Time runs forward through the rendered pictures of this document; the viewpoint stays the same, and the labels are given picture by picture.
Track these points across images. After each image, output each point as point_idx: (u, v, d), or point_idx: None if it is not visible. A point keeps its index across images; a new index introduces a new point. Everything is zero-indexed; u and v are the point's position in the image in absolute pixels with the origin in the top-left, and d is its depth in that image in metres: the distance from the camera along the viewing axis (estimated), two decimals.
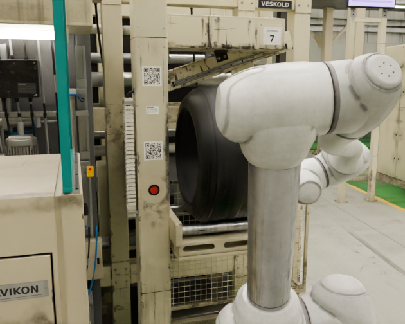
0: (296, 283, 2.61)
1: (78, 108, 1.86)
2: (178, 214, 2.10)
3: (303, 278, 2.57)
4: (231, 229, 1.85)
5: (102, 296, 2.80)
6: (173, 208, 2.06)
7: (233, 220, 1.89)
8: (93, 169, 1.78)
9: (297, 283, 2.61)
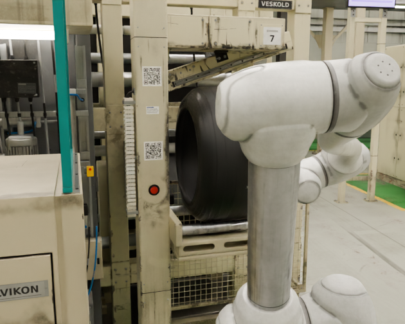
0: (296, 283, 2.61)
1: (78, 108, 1.86)
2: (177, 206, 2.10)
3: (303, 278, 2.57)
4: None
5: (102, 296, 2.80)
6: None
7: (236, 225, 1.85)
8: (93, 169, 1.78)
9: (297, 283, 2.61)
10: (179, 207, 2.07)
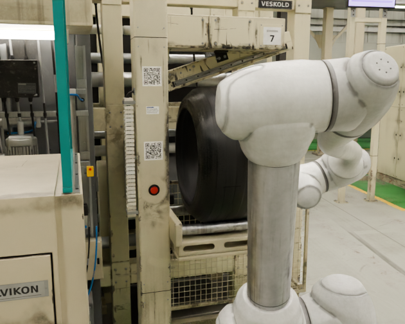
0: (296, 283, 2.61)
1: (78, 108, 1.86)
2: (179, 211, 2.07)
3: (303, 278, 2.57)
4: (229, 220, 1.86)
5: (102, 296, 2.80)
6: None
7: None
8: (93, 169, 1.78)
9: (297, 283, 2.61)
10: (179, 215, 2.09)
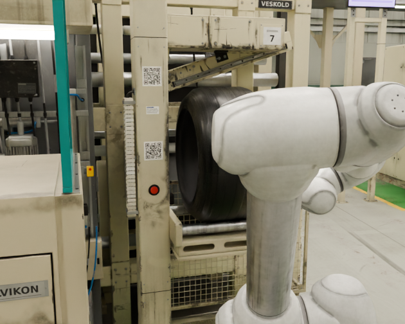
0: (296, 283, 2.61)
1: (78, 108, 1.86)
2: None
3: (303, 278, 2.57)
4: (230, 231, 1.86)
5: (102, 296, 2.80)
6: (173, 211, 2.06)
7: (234, 220, 1.88)
8: (93, 169, 1.78)
9: (297, 283, 2.61)
10: None
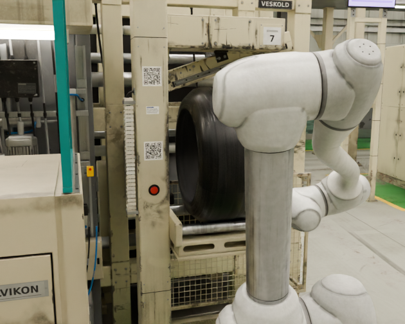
0: (296, 283, 2.61)
1: (78, 108, 1.86)
2: (179, 206, 2.08)
3: (303, 278, 2.57)
4: None
5: (102, 296, 2.80)
6: None
7: (236, 229, 1.86)
8: (93, 169, 1.78)
9: (297, 283, 2.61)
10: (179, 211, 2.07)
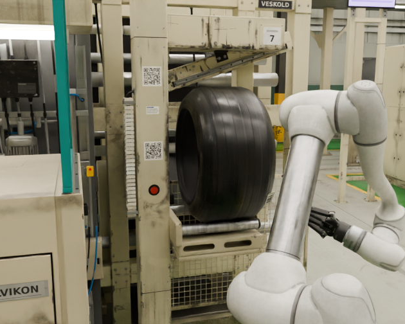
0: None
1: (78, 108, 1.86)
2: None
3: None
4: (230, 231, 1.86)
5: (102, 296, 2.80)
6: (173, 211, 2.06)
7: (234, 220, 1.88)
8: (93, 169, 1.78)
9: None
10: None
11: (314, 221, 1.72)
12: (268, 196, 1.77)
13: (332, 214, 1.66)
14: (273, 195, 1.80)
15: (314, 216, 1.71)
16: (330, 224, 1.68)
